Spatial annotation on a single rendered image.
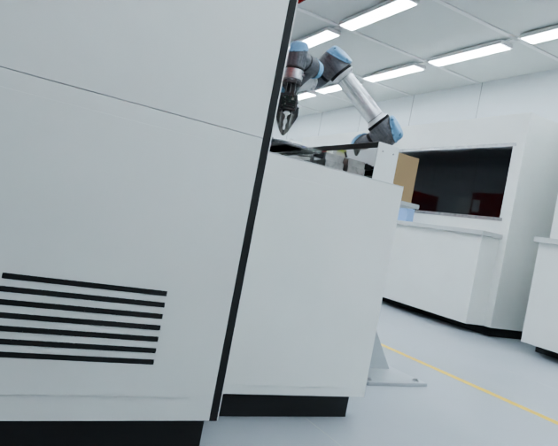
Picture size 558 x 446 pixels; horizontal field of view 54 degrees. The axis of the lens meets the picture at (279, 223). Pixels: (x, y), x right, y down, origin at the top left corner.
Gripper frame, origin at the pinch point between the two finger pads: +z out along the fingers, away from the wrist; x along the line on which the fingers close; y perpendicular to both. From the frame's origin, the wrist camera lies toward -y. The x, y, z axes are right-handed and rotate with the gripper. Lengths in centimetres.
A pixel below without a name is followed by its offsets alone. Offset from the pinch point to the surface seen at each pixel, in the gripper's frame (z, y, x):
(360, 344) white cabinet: 71, 28, 42
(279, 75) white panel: -1, 75, 2
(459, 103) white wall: -157, -472, 175
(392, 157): 5.6, 21.0, 41.4
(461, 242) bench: 21, -284, 156
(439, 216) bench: -4, -343, 147
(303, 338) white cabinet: 71, 40, 22
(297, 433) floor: 97, 49, 25
